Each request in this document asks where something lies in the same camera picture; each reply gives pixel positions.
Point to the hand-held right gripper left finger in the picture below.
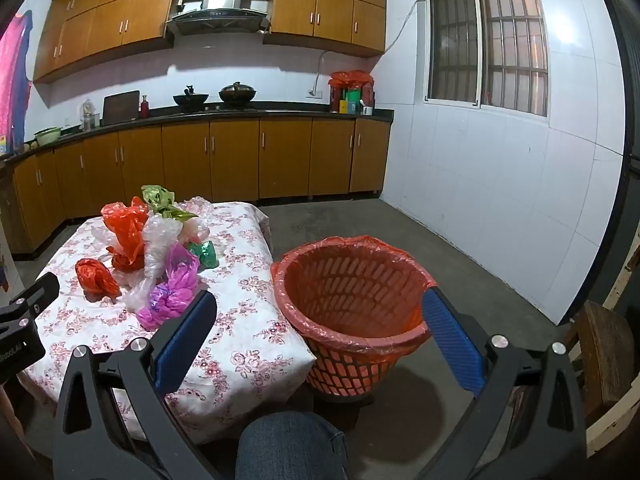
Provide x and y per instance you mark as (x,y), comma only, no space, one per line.
(182,340)

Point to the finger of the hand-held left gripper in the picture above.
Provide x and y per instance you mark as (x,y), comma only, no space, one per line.
(39,289)

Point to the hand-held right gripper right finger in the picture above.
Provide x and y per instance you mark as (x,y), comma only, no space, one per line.
(452,340)

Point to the magenta plastic bag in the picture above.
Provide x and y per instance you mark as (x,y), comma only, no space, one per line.
(172,286)

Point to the small red plastic bag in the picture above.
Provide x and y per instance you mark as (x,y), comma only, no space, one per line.
(97,276)

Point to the white plastic bag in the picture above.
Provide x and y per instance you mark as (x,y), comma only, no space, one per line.
(140,292)
(160,240)

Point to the dark green plastic bag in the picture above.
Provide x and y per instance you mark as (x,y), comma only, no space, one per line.
(204,254)

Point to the pale pink plastic bag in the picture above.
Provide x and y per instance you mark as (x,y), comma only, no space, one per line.
(195,231)

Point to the red plastic lattice basket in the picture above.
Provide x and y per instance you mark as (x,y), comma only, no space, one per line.
(345,376)

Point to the red plastic liner bag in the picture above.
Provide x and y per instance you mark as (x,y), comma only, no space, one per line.
(290,291)

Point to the clear plastic bag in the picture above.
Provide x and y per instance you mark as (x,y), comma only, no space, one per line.
(202,207)

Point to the light green paw print bag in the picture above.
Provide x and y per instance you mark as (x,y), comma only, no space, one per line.
(157,199)

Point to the table with floral tablecloth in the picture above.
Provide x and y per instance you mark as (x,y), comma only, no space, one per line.
(240,310)

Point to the wooden chair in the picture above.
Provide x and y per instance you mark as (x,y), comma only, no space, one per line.
(600,355)

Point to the person's right leg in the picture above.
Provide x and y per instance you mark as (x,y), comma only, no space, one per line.
(292,445)

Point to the green basin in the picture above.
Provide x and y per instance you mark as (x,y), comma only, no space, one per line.
(47,135)

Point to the glass jar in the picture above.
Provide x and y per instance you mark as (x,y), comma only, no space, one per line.
(87,116)

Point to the wooden lower kitchen cabinets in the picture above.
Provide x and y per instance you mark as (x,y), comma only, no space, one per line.
(235,160)

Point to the wooden kitchen cabinets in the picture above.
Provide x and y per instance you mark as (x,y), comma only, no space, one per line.
(125,15)
(235,160)

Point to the dark cutting board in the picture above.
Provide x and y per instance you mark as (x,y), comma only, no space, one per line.
(120,107)

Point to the red bottle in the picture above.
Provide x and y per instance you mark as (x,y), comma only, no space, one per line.
(144,108)

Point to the pink hanging cloth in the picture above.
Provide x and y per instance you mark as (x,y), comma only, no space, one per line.
(12,75)

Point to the black wok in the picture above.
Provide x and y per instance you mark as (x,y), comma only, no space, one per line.
(189,98)

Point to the black kitchen countertop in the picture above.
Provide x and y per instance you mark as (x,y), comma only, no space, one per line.
(280,113)

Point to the dark pot with lid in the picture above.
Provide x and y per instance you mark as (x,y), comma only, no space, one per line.
(237,93)

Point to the green box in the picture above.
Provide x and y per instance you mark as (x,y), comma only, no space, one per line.
(354,98)

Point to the red plastic bag bundle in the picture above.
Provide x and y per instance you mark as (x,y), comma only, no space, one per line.
(352,79)

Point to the wooden upper kitchen cabinets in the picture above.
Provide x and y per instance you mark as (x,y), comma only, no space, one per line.
(125,15)

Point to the barred window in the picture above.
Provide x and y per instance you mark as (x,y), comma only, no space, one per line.
(487,42)

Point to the steel range hood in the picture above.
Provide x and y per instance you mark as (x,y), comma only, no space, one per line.
(225,10)

